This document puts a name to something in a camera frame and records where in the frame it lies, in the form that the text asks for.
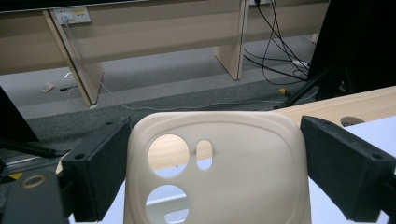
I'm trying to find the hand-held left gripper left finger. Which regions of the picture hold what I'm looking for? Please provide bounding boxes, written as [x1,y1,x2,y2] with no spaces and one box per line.
[61,116,132,223]

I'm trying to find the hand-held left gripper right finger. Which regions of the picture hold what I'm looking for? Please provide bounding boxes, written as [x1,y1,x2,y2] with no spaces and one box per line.
[300,115,396,223]

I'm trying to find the beige phone case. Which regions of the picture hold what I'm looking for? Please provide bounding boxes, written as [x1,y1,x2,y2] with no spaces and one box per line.
[123,110,313,224]

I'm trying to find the white table mat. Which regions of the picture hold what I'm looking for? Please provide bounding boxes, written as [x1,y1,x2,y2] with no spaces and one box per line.
[68,115,396,224]

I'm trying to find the black metal stand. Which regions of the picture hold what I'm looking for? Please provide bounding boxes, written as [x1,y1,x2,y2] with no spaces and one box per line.
[273,65,354,110]
[0,137,73,161]

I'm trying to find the small white floor item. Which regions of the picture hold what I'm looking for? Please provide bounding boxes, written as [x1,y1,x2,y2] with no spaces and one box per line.
[40,81,56,94]

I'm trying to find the black curtain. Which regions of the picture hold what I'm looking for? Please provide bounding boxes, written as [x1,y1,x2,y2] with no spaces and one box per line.
[0,85,39,144]
[307,0,396,95]

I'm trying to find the white power strip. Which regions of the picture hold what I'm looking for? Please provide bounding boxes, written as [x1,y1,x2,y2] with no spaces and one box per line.
[291,59,311,68]

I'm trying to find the beige wooden bench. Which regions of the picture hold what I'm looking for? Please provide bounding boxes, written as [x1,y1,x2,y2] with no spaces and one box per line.
[0,0,331,107]

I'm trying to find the aluminium floor rail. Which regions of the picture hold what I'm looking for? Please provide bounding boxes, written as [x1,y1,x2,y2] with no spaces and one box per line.
[4,154,64,172]

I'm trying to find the thin white cable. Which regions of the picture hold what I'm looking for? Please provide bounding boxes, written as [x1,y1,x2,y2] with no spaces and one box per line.
[63,18,314,112]

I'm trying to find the black cable bundle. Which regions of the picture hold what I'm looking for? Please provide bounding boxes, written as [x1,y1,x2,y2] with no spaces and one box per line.
[242,0,312,87]

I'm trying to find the white wall socket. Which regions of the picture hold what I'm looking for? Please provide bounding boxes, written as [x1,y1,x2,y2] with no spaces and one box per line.
[51,6,92,26]

